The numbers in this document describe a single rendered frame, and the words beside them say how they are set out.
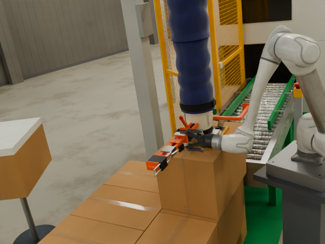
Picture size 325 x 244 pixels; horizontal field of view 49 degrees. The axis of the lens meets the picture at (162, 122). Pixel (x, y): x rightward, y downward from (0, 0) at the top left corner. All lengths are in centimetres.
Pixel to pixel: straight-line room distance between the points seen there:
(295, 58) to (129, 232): 138
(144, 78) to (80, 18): 764
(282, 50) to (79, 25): 962
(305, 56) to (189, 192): 107
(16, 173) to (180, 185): 118
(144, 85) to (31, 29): 709
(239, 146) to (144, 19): 195
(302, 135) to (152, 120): 193
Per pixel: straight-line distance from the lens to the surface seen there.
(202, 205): 228
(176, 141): 204
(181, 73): 220
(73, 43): 1102
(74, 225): 250
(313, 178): 217
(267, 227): 312
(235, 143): 194
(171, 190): 232
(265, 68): 191
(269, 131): 346
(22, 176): 277
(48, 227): 352
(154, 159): 185
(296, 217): 249
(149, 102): 371
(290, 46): 176
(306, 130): 220
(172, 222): 232
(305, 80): 185
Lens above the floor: 193
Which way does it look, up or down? 21 degrees down
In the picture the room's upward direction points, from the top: 8 degrees counter-clockwise
